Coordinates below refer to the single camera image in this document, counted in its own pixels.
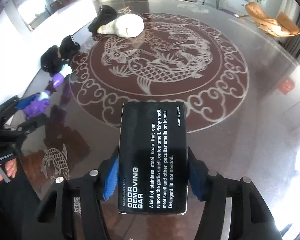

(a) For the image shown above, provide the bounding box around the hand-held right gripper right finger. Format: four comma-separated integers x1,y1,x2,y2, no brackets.
187,146,283,240

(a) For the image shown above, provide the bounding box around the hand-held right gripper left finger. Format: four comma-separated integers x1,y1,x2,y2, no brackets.
36,147,120,240

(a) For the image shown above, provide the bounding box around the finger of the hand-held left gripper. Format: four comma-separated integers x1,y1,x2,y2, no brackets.
16,116,49,137
0,92,40,117

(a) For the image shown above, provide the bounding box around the purple toy figure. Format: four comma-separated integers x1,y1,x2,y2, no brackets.
50,64,73,90
24,91,50,120

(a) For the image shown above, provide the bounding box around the black printed box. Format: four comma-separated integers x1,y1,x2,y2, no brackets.
118,102,190,215

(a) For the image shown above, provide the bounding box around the black knit glove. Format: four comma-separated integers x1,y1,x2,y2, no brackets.
41,44,63,73
59,35,80,59
87,5,118,33

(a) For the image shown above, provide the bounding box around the person's left hand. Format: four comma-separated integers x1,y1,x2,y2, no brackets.
0,160,17,193

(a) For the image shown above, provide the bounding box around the large white box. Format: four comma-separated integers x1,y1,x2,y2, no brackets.
5,0,95,33

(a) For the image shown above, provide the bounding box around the white folded towel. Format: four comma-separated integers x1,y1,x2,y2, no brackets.
97,14,145,38

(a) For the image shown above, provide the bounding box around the orange leather lounge chair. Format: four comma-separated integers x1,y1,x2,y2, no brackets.
245,2,300,38

